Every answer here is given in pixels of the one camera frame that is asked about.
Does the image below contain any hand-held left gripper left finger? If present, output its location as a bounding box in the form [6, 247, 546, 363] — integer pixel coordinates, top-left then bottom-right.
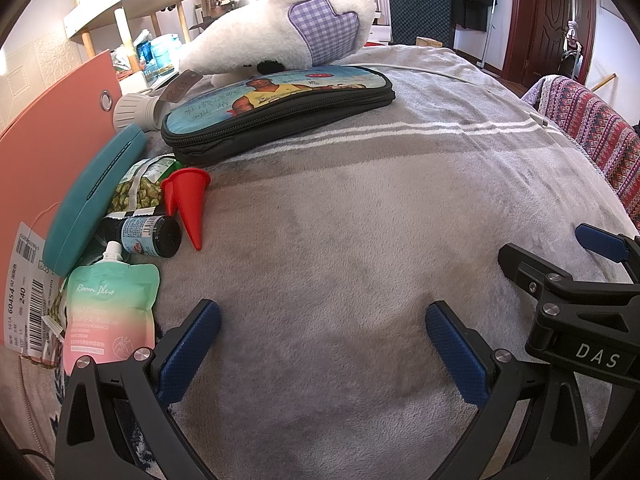
[55, 299, 223, 480]

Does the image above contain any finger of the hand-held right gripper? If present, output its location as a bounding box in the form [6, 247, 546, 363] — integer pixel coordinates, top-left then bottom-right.
[575, 223, 640, 284]
[498, 243, 577, 307]

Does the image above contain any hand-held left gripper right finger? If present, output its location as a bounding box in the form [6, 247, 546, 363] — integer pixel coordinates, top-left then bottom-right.
[424, 301, 596, 480]

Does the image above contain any light blue container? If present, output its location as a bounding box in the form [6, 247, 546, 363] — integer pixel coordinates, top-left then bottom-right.
[150, 35, 182, 68]

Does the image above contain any pastel spout pouch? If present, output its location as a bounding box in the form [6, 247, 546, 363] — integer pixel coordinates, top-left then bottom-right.
[62, 241, 161, 375]

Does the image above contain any patterned woven blanket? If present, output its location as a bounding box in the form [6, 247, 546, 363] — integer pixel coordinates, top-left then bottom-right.
[520, 75, 640, 231]

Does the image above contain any small dark bottle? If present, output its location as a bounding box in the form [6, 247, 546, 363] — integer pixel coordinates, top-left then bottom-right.
[102, 214, 182, 259]

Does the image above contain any large red cone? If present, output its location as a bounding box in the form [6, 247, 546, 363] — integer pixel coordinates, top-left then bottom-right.
[170, 168, 212, 252]

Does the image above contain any small red cone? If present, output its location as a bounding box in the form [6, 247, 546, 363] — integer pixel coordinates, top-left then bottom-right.
[161, 178, 180, 216]

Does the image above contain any green pea snack packet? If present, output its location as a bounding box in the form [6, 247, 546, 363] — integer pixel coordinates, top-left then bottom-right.
[112, 156, 181, 213]

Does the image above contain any grey striped blanket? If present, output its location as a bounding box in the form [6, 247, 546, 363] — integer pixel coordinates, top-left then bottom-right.
[0, 45, 640, 480]

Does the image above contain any teal glasses case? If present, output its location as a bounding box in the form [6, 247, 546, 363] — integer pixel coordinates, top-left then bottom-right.
[41, 124, 148, 278]

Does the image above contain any dark wooden door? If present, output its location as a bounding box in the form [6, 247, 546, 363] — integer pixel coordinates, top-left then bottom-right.
[502, 0, 598, 86]

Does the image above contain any white ribbed cap bottle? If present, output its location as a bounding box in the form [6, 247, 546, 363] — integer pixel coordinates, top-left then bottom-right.
[113, 89, 173, 131]

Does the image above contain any printed black pencil case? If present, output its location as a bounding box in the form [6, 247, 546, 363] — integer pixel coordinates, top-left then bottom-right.
[161, 66, 396, 167]

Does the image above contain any pink storage box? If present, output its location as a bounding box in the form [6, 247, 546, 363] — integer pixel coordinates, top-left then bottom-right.
[0, 49, 123, 361]

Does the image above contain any grey plush toy tag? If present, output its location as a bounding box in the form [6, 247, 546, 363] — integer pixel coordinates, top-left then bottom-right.
[166, 71, 203, 103]

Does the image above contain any dark quilted panel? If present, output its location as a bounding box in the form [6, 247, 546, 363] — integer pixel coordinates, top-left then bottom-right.
[385, 0, 456, 48]

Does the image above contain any white plush toy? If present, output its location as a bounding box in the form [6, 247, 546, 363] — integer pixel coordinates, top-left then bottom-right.
[178, 0, 377, 88]

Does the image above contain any wooden shelf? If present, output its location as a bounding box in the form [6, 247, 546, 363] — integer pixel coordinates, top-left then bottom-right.
[64, 0, 191, 73]

